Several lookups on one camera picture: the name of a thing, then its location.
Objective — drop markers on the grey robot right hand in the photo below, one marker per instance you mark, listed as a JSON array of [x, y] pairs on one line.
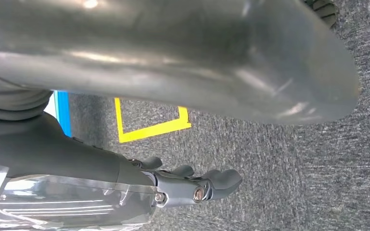
[[60, 165]]

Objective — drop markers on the blue metal shelf rack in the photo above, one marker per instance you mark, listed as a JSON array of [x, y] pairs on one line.
[[63, 111]]

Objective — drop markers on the yellow floor tape square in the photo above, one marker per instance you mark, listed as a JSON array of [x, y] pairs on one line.
[[153, 130]]

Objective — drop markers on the black robot foot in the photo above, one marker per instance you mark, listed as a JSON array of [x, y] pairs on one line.
[[325, 11]]

